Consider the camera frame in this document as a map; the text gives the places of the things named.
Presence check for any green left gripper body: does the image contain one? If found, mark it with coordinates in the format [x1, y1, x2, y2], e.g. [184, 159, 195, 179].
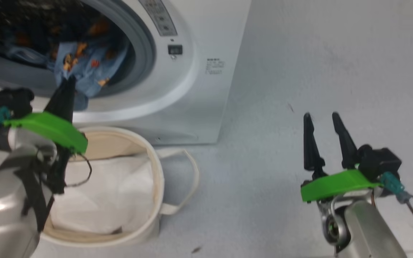
[4, 112, 89, 154]

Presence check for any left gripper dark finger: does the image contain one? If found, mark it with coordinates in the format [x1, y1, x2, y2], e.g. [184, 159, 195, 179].
[68, 76, 77, 124]
[44, 80, 70, 120]

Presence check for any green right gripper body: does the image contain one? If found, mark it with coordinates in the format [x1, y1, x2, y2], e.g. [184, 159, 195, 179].
[301, 169, 383, 215]

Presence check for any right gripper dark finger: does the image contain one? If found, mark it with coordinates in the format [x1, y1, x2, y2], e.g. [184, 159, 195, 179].
[331, 112, 359, 169]
[303, 113, 326, 178]

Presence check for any blue patterned garment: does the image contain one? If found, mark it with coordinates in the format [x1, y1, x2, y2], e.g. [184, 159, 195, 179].
[0, 14, 133, 111]

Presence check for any white cloth in basket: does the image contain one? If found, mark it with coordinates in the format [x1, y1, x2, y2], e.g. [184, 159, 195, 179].
[49, 154, 155, 235]

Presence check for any cream canvas laundry basket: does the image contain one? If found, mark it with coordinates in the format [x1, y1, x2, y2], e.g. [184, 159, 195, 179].
[40, 125, 200, 248]

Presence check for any white front-load washing machine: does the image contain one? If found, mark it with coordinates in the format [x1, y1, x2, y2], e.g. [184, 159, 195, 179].
[0, 0, 252, 145]

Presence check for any grey warning sticker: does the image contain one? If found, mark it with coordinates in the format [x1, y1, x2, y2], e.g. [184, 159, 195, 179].
[138, 0, 177, 37]

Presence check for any right teal plug cable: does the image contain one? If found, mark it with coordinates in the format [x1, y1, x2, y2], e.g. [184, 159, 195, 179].
[381, 171, 413, 237]

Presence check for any thin black cable loop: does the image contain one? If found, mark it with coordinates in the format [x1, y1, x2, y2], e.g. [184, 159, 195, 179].
[65, 152, 92, 188]

